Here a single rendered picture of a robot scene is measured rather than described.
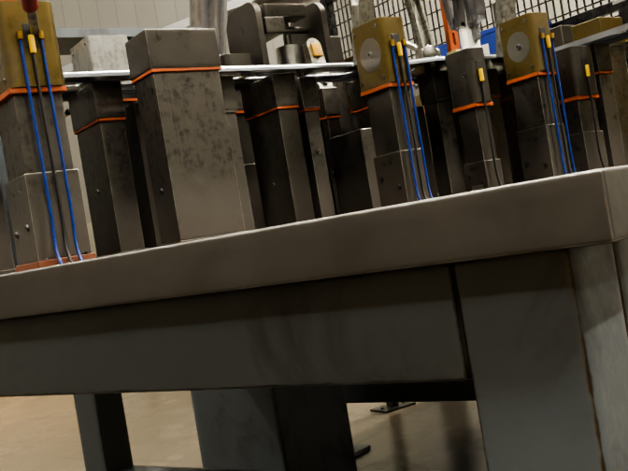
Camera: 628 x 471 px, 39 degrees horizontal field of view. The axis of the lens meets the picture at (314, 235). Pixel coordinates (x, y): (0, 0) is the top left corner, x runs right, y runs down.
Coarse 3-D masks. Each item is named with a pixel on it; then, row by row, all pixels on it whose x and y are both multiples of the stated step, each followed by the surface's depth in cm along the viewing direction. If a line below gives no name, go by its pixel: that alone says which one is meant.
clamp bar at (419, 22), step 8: (408, 0) 209; (416, 0) 210; (408, 8) 210; (416, 8) 211; (408, 16) 210; (416, 16) 209; (424, 16) 210; (416, 24) 208; (424, 24) 210; (416, 32) 209; (424, 32) 210; (416, 40) 209; (424, 40) 209; (432, 40) 209
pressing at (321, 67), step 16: (272, 64) 159; (288, 64) 159; (304, 64) 161; (320, 64) 163; (336, 64) 165; (352, 64) 167; (416, 64) 183; (432, 64) 186; (496, 64) 201; (64, 80) 143; (80, 80) 145; (96, 80) 147; (240, 80) 169; (256, 80) 171; (320, 80) 179; (336, 80) 181; (352, 80) 184; (416, 80) 202; (64, 96) 155; (128, 96) 161
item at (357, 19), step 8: (360, 0) 161; (368, 0) 162; (352, 8) 162; (360, 8) 161; (368, 8) 162; (352, 16) 163; (360, 16) 161; (368, 16) 163; (352, 24) 163; (360, 24) 162; (352, 40) 164
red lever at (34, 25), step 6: (24, 0) 113; (30, 0) 113; (36, 0) 114; (24, 6) 114; (30, 6) 114; (36, 6) 115; (30, 12) 115; (30, 18) 116; (36, 18) 117; (30, 24) 117; (36, 24) 118; (30, 30) 118; (36, 30) 118
